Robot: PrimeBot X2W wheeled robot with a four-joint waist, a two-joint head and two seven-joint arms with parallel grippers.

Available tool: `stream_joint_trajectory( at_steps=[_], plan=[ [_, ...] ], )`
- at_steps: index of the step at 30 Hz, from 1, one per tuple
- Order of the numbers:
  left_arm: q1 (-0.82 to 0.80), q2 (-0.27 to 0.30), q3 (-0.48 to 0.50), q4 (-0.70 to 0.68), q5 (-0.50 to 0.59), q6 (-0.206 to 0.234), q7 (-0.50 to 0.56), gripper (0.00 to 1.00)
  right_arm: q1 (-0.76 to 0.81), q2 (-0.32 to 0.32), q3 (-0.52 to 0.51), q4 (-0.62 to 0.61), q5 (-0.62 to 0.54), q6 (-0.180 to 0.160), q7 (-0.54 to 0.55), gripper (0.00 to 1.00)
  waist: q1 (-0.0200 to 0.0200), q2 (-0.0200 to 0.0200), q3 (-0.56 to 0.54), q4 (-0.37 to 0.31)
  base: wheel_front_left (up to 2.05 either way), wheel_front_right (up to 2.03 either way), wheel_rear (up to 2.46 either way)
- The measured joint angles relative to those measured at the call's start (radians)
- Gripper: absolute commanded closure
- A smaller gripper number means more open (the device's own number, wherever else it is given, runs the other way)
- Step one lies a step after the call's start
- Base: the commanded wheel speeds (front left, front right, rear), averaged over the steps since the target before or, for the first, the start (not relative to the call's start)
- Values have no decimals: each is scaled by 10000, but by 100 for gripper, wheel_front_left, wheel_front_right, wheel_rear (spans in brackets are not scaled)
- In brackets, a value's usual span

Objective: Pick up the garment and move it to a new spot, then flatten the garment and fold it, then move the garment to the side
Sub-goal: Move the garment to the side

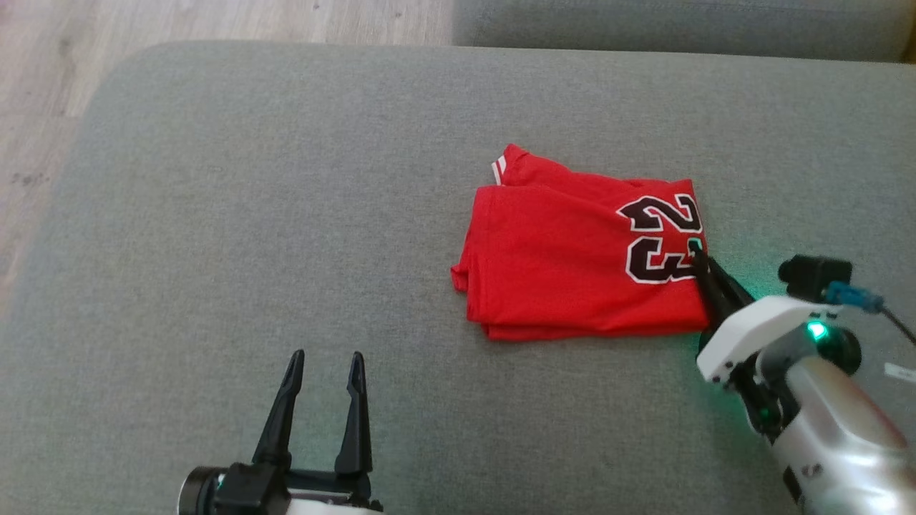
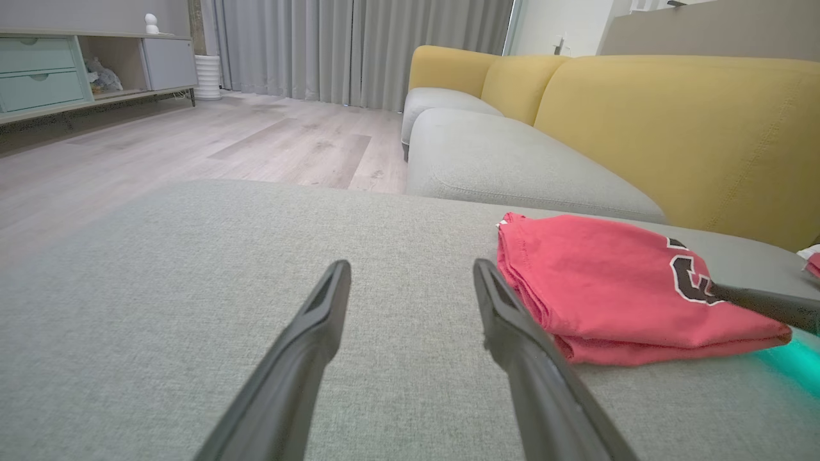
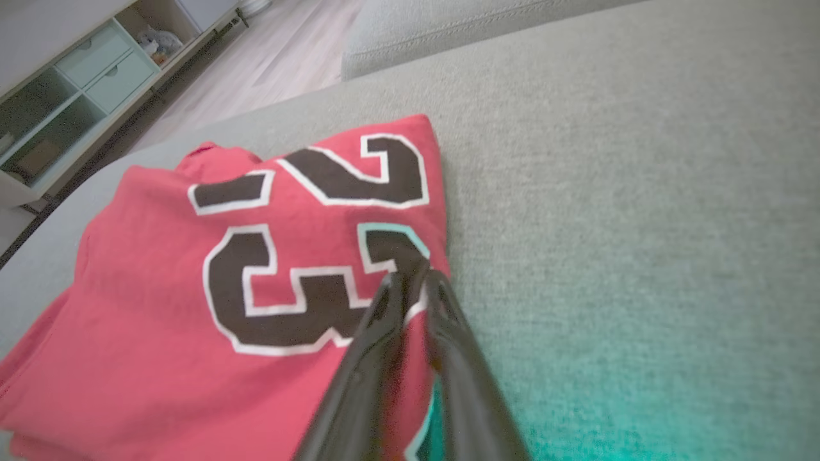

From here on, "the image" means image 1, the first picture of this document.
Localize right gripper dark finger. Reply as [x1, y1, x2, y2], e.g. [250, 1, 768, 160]
[707, 257, 756, 310]
[688, 252, 738, 330]

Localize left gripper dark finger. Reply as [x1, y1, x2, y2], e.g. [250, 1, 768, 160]
[334, 351, 373, 474]
[252, 349, 306, 466]

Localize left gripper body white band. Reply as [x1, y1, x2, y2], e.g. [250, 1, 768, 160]
[286, 471, 384, 515]

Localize grey-green sofa seat cushion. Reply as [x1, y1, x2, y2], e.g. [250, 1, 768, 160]
[0, 41, 916, 515]

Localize right black cable blue plug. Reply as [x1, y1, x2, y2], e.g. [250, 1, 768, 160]
[823, 281, 916, 343]

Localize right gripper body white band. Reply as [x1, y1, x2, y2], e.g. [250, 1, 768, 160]
[696, 295, 842, 387]

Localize red basketball jersey number 23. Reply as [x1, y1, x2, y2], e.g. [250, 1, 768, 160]
[451, 143, 716, 342]

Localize grey-green sofa back cushion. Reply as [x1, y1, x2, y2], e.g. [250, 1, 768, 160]
[452, 0, 916, 64]

